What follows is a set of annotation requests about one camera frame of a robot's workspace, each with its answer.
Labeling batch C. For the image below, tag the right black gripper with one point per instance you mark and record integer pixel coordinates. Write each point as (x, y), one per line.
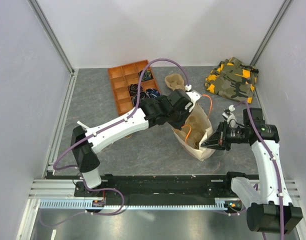
(218, 140)

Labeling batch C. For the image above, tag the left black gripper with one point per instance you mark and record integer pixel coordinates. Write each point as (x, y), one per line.
(179, 125)

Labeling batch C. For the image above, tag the white paper takeout bag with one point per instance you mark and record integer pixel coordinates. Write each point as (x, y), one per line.
(201, 153)

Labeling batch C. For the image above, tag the cardboard cup carrier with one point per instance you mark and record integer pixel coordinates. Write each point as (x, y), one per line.
(196, 128)
(175, 81)

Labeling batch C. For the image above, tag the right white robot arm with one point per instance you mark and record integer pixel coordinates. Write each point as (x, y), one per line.
(269, 209)

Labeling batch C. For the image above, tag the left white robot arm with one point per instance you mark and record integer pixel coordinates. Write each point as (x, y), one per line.
(173, 109)

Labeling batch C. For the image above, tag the blue striped rolled sock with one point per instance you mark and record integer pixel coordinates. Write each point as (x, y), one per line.
(152, 92)

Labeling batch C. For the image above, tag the dark blue rolled sock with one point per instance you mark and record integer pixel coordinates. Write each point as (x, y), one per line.
(139, 98)

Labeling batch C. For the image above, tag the green rolled sock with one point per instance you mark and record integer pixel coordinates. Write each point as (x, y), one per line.
(147, 75)

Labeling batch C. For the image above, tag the dark brown rolled sock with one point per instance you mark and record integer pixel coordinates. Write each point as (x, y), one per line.
(133, 89)

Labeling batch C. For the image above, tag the camouflage folded garment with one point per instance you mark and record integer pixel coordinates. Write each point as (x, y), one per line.
(232, 79)

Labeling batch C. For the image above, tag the orange compartment tray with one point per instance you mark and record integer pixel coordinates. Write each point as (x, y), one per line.
(122, 76)

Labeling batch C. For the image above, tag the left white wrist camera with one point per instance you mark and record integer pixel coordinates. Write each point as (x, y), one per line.
(194, 97)

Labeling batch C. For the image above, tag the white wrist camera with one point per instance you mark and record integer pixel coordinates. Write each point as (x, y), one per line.
(229, 117)
(194, 97)

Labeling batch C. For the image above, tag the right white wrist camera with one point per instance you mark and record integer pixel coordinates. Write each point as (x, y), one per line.
(229, 117)

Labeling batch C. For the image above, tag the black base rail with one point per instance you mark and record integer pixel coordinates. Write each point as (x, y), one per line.
(160, 189)

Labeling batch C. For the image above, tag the slotted cable duct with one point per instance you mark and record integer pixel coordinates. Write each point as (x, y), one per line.
(80, 204)

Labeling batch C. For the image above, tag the right aluminium frame post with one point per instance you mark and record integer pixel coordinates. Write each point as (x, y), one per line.
(271, 30)

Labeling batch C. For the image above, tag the aluminium frame post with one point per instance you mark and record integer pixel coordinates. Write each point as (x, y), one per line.
(37, 9)
(271, 30)

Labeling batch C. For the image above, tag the left aluminium frame post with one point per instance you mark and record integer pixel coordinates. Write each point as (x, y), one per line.
(37, 9)

